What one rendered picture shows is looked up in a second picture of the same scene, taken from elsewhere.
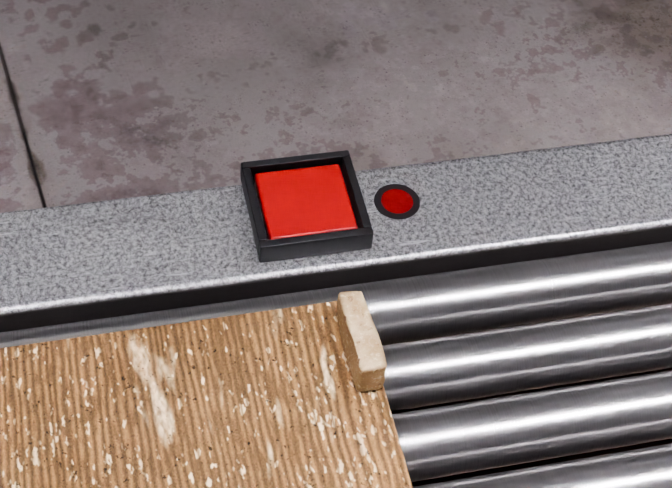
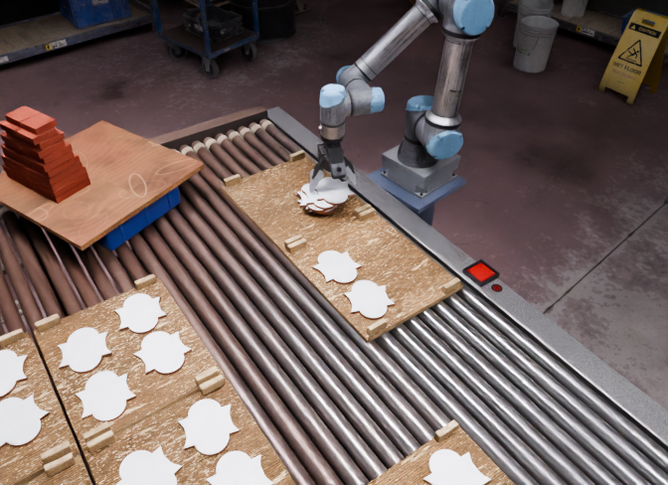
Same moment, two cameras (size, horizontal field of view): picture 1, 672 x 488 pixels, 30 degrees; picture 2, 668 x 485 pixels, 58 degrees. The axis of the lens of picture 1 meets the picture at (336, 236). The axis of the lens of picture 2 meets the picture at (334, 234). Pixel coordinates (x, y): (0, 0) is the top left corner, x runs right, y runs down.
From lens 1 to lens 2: 1.25 m
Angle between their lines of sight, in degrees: 49
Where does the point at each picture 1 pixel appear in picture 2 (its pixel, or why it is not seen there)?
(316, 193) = (484, 272)
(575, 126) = not seen: outside the picture
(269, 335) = (443, 275)
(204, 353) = (432, 268)
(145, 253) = (450, 256)
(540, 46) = not seen: outside the picture
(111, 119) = (584, 318)
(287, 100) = (641, 361)
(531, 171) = (527, 307)
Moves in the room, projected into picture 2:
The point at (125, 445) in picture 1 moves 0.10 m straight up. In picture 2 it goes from (407, 265) to (410, 240)
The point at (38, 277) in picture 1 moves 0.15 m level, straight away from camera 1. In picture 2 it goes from (432, 244) to (464, 226)
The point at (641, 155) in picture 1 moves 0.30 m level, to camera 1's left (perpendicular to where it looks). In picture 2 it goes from (552, 326) to (496, 254)
